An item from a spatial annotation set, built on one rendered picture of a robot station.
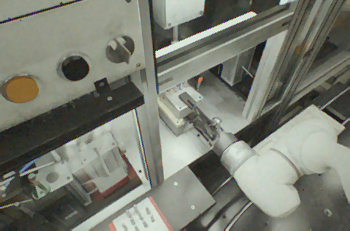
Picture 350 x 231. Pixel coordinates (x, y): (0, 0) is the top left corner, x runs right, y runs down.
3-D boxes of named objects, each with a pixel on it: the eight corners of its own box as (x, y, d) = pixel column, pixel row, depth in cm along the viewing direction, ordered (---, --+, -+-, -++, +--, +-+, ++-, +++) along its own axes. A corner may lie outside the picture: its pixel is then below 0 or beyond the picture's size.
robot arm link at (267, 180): (230, 182, 69) (263, 153, 71) (273, 229, 61) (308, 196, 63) (230, 172, 60) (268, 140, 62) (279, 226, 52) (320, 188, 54)
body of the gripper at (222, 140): (237, 151, 73) (216, 129, 78) (243, 136, 67) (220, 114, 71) (218, 163, 70) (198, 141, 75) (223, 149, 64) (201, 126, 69)
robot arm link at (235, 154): (260, 148, 64) (244, 133, 67) (236, 166, 60) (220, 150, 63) (251, 163, 71) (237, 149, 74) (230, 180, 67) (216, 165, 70)
